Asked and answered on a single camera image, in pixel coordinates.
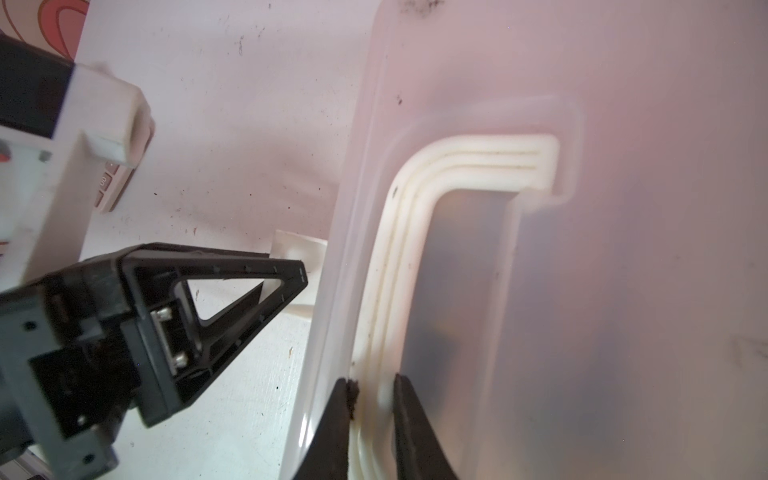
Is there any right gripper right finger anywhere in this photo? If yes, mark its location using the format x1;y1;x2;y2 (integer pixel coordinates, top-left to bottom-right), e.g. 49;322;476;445
393;374;458;480

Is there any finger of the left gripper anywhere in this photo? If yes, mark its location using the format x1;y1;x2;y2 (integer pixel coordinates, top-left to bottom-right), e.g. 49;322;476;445
119;243;308;427

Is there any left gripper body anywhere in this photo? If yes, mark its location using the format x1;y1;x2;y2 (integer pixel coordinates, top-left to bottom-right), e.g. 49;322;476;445
1;248;180;479

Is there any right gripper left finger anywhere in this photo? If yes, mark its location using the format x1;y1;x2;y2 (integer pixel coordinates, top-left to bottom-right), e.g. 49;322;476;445
293;378;359;480

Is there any pink plastic tool box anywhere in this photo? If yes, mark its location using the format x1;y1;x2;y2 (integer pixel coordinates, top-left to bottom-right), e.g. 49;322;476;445
280;1;767;479

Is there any pink calculator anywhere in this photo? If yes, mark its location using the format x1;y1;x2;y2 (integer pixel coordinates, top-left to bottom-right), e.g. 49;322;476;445
94;116;155;214

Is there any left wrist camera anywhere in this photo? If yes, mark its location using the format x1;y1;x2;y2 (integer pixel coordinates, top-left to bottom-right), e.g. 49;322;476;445
1;35;154;290

